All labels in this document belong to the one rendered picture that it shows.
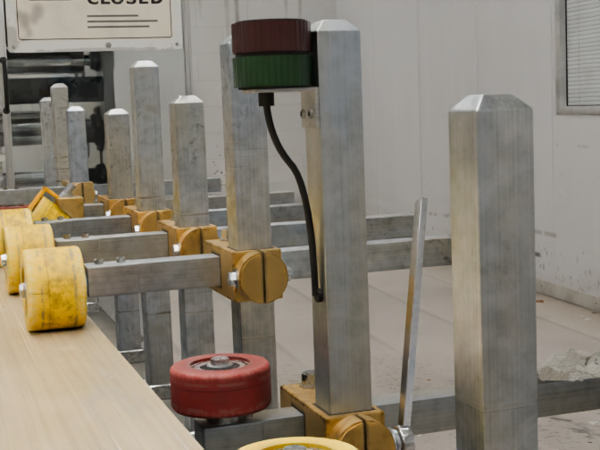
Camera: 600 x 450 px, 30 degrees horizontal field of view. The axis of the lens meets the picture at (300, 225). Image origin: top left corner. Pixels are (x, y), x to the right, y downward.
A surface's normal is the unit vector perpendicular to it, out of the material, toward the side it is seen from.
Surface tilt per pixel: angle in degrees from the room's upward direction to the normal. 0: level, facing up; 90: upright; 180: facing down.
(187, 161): 90
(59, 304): 104
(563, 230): 90
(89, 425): 0
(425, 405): 90
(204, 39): 90
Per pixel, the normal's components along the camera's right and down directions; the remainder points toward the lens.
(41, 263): 0.18, -0.69
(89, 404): -0.04, -0.99
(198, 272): 0.32, 0.09
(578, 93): -0.97, 0.07
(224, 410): 0.08, 0.11
